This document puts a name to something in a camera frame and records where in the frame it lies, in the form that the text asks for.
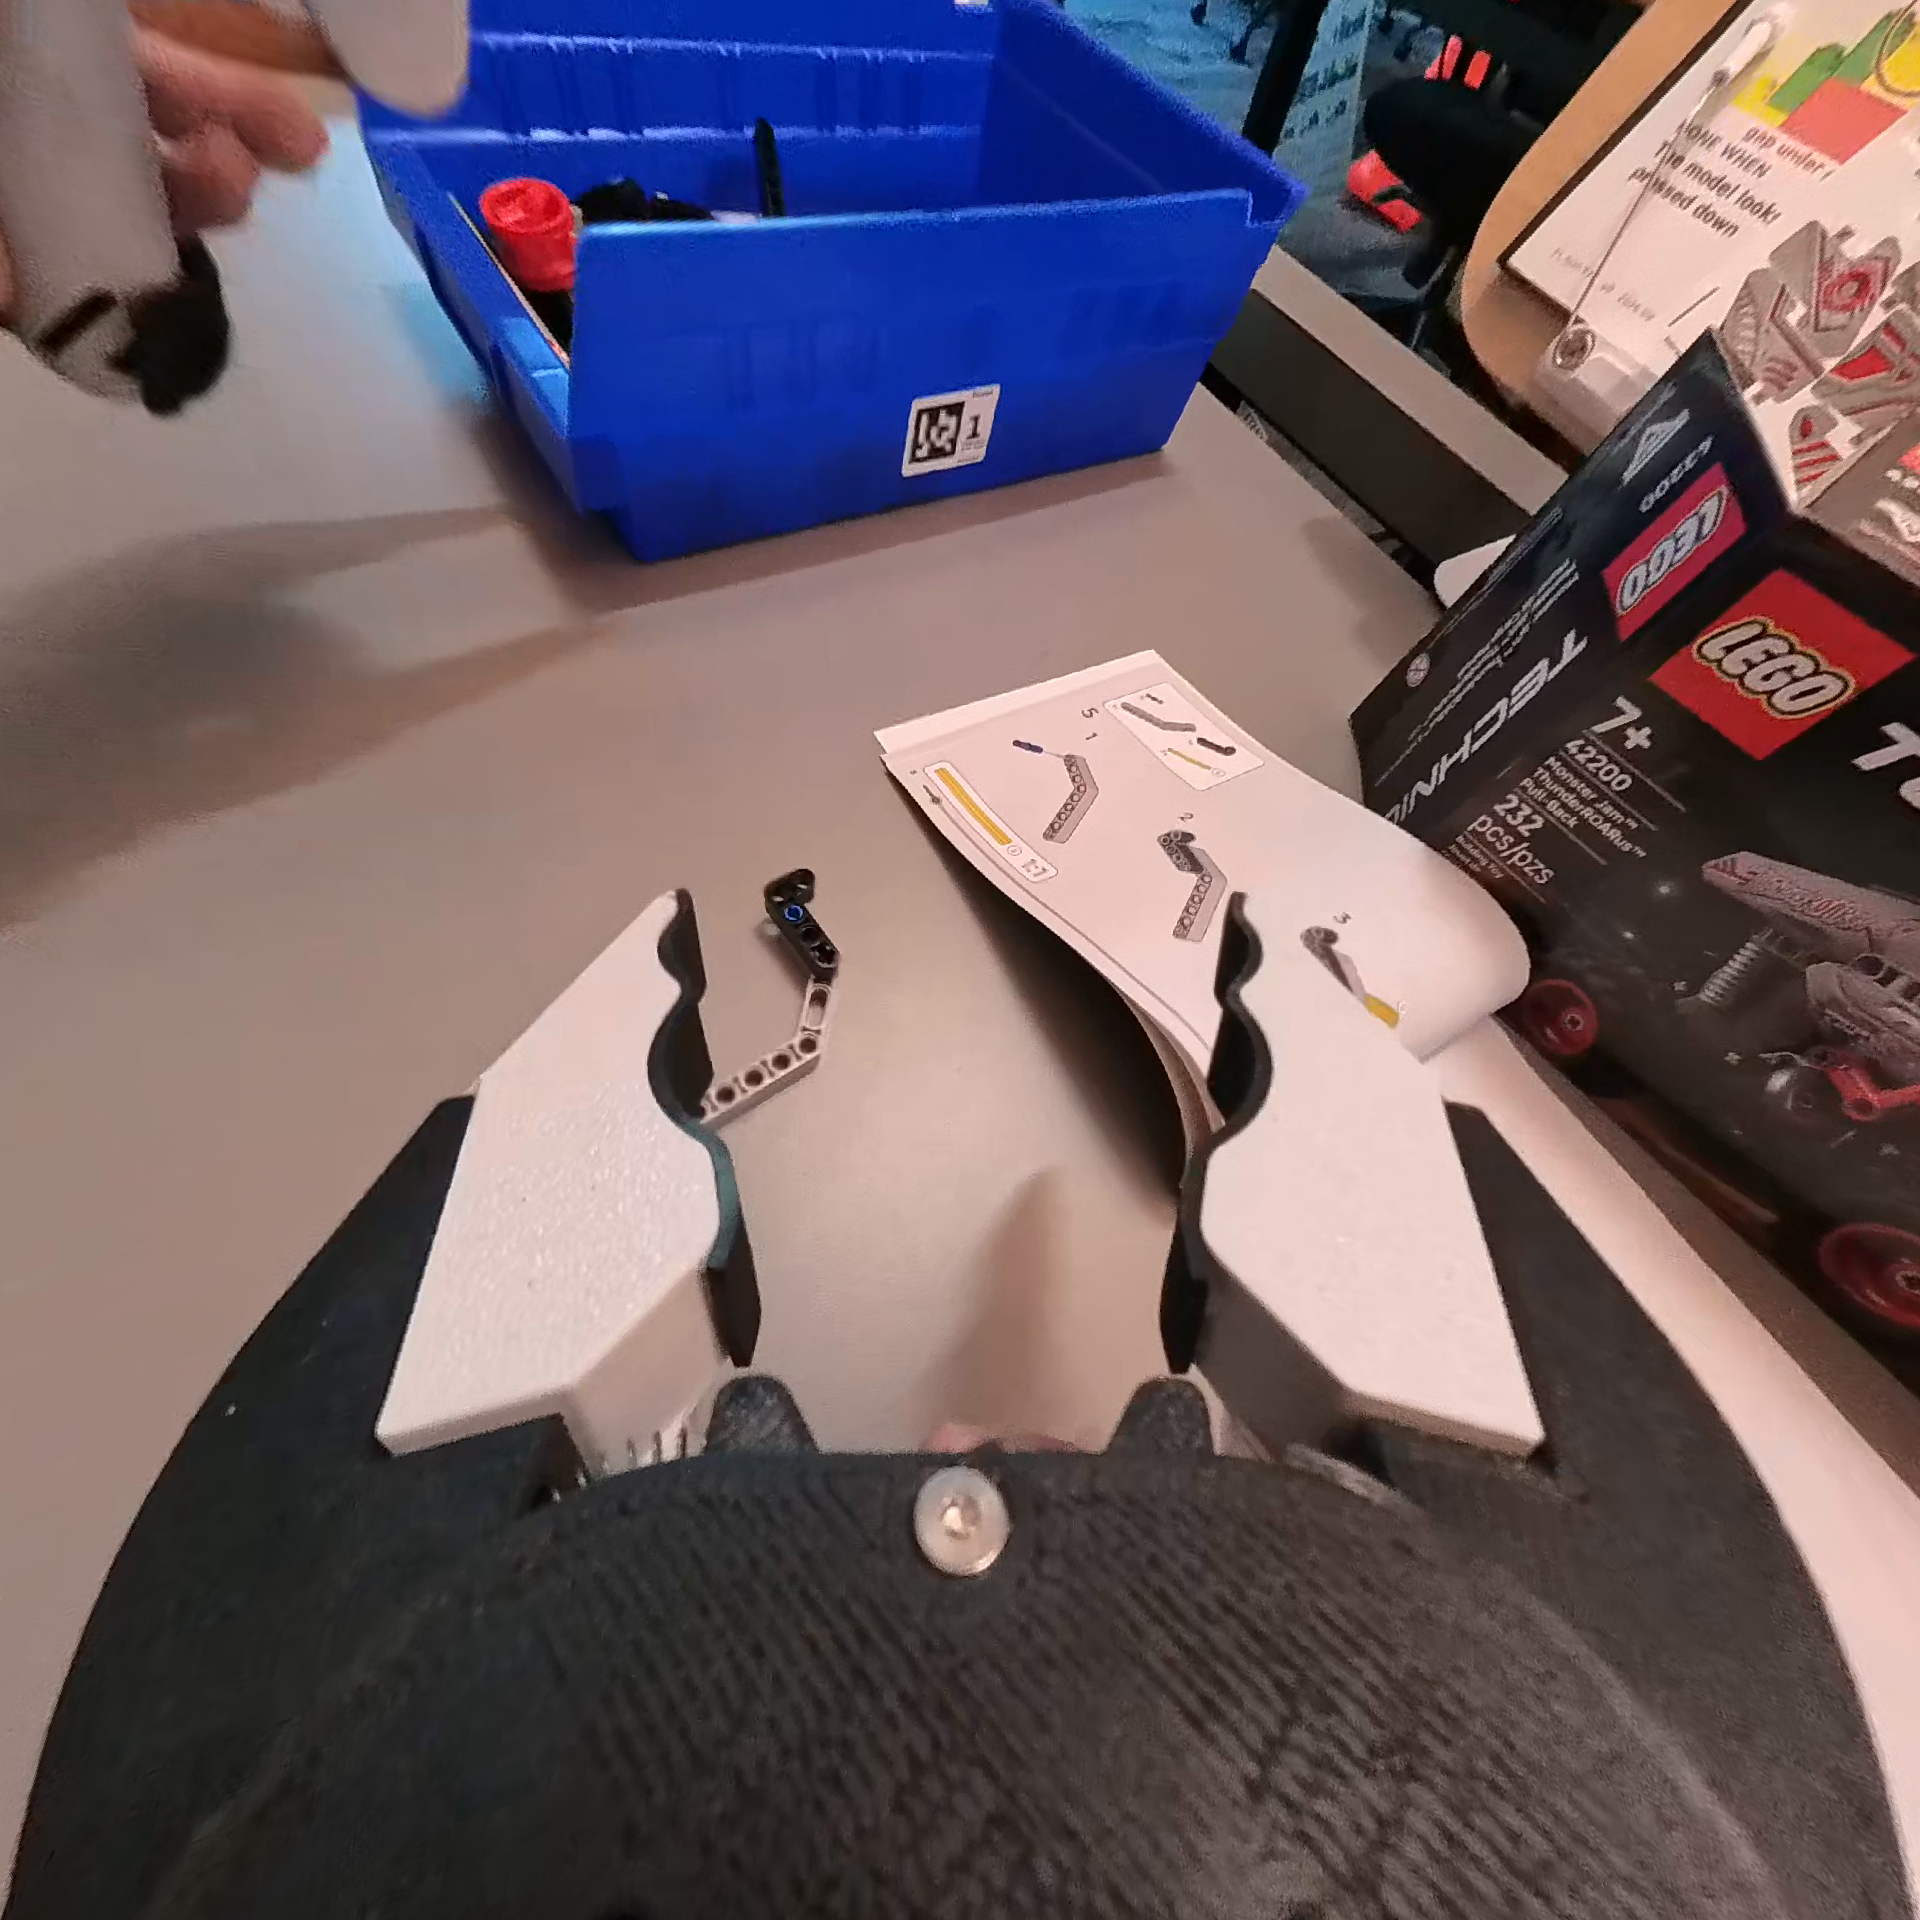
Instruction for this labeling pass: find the blue plastic bin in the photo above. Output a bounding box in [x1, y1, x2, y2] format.
[359, 0, 1307, 564]

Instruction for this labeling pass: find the grey desk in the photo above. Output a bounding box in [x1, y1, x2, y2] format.
[0, 76, 1920, 1848]

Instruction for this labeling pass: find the white instruction booklet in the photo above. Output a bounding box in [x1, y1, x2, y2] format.
[874, 645, 1920, 1774]

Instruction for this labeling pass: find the red toy wheel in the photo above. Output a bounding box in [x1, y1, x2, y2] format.
[476, 175, 582, 295]

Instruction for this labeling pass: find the black toy set box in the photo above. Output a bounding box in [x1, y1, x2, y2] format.
[1349, 331, 1920, 1346]

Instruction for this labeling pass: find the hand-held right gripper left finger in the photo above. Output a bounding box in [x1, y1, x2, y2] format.
[374, 888, 763, 1482]

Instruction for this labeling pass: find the grey and black beam assembly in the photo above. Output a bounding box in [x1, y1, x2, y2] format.
[694, 868, 844, 1131]

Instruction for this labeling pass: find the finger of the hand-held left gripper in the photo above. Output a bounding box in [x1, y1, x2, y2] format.
[307, 0, 475, 117]

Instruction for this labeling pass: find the pile of toy building parts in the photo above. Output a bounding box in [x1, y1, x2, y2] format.
[480, 172, 723, 353]

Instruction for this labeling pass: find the person's left hand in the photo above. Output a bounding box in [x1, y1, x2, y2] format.
[131, 27, 335, 240]

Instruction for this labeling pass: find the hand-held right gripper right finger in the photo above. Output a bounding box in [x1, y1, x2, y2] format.
[1161, 891, 1553, 1467]

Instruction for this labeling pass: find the black metal frame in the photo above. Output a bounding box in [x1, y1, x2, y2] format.
[1240, 0, 1359, 154]

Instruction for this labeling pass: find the printed instruction poster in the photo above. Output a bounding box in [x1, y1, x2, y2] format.
[1499, 0, 1920, 586]

